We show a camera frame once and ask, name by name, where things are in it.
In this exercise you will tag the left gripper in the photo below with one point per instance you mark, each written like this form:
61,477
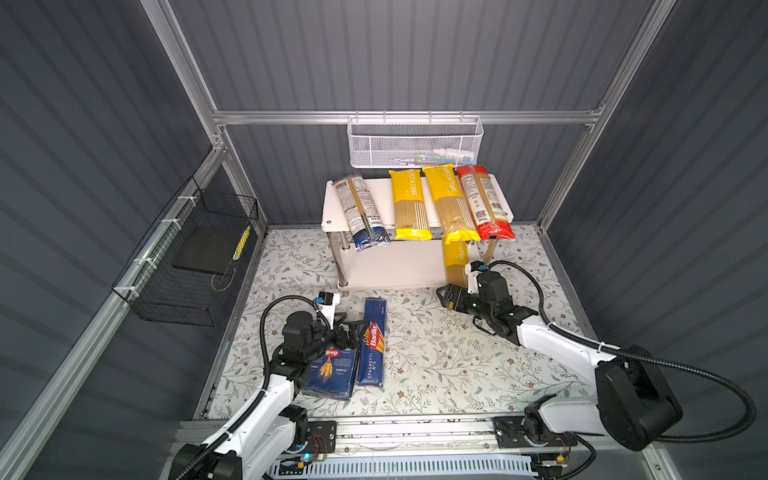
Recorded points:
352,339

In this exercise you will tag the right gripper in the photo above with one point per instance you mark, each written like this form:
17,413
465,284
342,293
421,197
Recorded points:
461,294

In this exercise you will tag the yellow Pastatime bag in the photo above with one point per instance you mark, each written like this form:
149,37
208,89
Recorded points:
456,258
451,206
411,222

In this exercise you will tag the wide blue Barilla pasta box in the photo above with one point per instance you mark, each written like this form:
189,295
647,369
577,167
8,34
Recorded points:
333,374

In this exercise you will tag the red spaghetti bag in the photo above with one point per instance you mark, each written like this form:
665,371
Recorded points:
490,218

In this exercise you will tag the dark blue clear spaghetti bag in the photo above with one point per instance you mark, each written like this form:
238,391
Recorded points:
360,212

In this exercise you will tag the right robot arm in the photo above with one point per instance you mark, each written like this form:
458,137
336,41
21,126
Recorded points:
632,402

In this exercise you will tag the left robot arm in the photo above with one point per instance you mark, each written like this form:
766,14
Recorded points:
269,424

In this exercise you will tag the white two-tier shelf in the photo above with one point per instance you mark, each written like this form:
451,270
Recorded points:
397,265

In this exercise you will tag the narrow blue Barilla spaghetti box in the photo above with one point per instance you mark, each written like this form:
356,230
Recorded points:
371,355

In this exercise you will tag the items in white basket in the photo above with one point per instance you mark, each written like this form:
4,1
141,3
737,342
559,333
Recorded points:
457,157

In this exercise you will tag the yellow marker pen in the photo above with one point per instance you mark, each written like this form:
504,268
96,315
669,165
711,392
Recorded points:
241,244

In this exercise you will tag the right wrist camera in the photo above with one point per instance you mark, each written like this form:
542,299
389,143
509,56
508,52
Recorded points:
472,271

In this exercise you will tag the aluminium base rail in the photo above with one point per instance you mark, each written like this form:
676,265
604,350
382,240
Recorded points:
456,446

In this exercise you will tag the white wire mesh basket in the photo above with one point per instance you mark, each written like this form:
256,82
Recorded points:
375,140

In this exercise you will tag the black wire basket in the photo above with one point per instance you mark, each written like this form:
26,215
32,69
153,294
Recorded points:
188,276

